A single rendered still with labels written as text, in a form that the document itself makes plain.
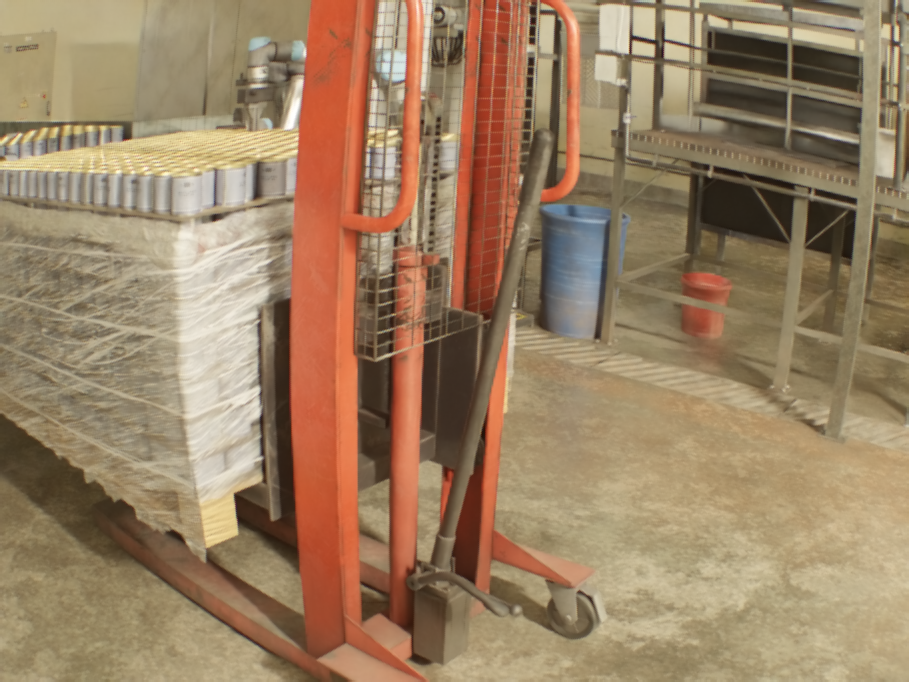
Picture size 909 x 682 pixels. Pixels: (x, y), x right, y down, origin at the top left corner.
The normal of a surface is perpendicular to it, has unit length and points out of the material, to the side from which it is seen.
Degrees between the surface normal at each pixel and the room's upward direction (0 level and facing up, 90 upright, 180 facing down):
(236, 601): 0
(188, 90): 90
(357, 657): 0
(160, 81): 90
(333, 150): 90
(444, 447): 90
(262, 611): 0
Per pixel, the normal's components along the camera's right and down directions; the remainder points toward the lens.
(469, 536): -0.58, 0.22
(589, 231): 0.01, 0.33
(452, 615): 0.81, 0.22
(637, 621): 0.06, -0.95
